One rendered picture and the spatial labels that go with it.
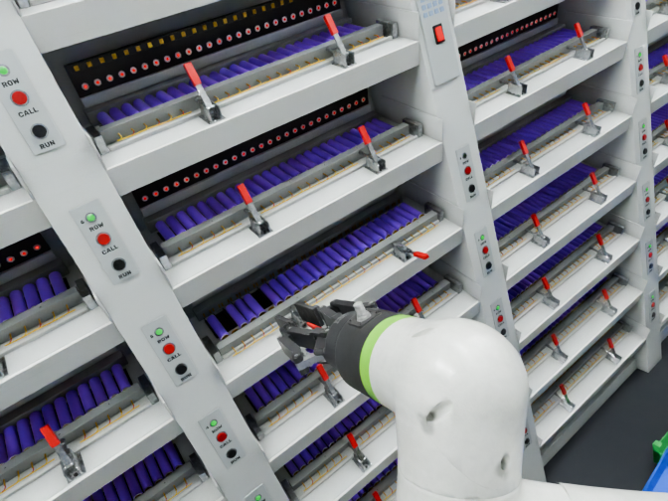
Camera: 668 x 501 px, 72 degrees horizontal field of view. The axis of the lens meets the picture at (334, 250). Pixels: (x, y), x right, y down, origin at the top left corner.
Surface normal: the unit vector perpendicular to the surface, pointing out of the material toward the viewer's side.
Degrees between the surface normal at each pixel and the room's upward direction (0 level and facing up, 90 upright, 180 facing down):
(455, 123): 90
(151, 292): 90
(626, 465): 0
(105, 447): 20
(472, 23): 110
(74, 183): 90
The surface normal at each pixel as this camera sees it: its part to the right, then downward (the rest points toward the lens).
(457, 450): -0.27, 0.11
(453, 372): -0.27, -0.43
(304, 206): -0.12, -0.74
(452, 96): 0.52, 0.19
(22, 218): 0.60, 0.47
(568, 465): -0.32, -0.86
